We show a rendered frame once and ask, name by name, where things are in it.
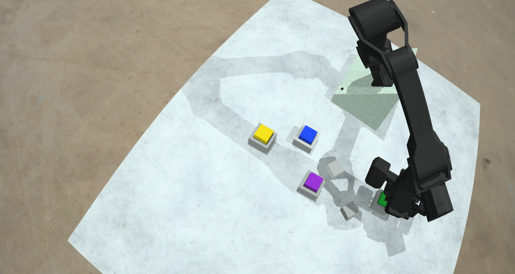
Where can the purple button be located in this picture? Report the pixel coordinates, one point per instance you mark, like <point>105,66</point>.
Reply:
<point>311,185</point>

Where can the green button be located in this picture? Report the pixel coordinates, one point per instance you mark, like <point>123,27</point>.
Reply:
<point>378,204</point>

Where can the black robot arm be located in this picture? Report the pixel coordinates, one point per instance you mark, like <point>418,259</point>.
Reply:
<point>429,160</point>

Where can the yellow button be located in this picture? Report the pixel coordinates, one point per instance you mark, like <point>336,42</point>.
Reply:
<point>262,138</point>

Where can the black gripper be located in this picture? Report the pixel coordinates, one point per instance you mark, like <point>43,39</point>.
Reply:
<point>379,173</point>

